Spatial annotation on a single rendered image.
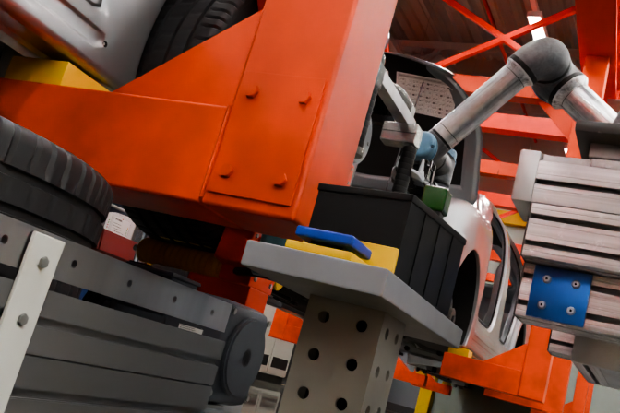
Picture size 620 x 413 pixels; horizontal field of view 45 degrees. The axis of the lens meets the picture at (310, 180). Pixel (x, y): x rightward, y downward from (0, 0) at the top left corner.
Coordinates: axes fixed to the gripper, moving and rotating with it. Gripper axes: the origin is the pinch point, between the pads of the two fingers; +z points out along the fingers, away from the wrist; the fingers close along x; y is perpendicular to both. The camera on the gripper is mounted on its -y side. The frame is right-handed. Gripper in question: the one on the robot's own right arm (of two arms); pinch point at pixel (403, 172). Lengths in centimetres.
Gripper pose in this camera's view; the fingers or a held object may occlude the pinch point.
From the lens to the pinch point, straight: 180.3
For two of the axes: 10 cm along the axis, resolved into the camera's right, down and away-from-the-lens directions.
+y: 2.7, -9.3, 2.3
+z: -3.6, -3.2, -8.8
